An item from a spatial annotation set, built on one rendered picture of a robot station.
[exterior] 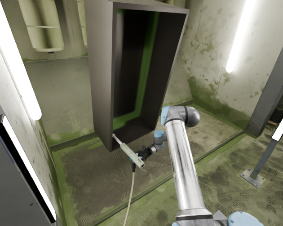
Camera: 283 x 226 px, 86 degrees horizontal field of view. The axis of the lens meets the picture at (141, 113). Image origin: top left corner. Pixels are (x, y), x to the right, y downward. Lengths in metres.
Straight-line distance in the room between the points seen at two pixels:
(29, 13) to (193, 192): 2.06
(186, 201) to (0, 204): 0.72
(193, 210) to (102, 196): 1.20
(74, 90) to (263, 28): 2.63
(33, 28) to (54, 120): 1.07
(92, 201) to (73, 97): 1.34
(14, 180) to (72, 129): 1.59
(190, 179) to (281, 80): 2.14
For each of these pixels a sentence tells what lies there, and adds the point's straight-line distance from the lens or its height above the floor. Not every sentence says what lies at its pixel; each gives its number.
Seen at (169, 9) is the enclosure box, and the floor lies 1.62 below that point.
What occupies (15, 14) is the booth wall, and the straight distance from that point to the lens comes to 2.44.
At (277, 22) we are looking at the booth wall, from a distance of 2.69.
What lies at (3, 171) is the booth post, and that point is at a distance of 0.75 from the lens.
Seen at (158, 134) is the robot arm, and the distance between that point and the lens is 1.45.
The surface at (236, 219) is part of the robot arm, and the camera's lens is 0.80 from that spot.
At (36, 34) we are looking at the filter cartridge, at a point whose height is 1.42.
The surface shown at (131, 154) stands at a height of 0.56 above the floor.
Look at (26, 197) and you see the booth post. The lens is 0.87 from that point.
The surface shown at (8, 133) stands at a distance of 0.67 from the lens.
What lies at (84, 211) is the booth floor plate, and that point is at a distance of 1.76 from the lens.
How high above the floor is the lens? 1.55
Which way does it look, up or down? 31 degrees down
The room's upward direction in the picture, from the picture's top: 1 degrees clockwise
